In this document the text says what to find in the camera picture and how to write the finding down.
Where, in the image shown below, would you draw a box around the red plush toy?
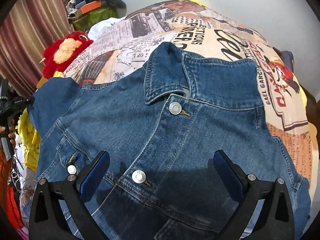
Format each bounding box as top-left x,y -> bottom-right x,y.
41,31 -> 93,79

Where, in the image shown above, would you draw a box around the blue denim jacket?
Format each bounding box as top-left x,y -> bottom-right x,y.
28,42 -> 311,239

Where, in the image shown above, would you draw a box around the yellow blanket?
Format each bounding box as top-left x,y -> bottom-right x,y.
17,72 -> 63,172

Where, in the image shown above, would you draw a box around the newspaper print bedspread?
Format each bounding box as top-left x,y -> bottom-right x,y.
63,0 -> 318,196

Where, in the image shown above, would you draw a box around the white cloth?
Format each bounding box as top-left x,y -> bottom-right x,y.
87,17 -> 125,41

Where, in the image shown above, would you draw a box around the striped red gold curtain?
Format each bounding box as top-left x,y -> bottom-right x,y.
1,0 -> 73,97

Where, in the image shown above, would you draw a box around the green patterned storage box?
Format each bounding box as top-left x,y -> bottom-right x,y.
72,5 -> 117,33

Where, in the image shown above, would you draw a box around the dark blue backpack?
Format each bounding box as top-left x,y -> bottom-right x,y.
273,47 -> 295,72

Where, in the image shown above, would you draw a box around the orange shoe box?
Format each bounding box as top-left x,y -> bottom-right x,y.
75,1 -> 102,18

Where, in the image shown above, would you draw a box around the yellow headboard cushion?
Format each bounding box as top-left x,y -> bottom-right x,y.
189,0 -> 207,7

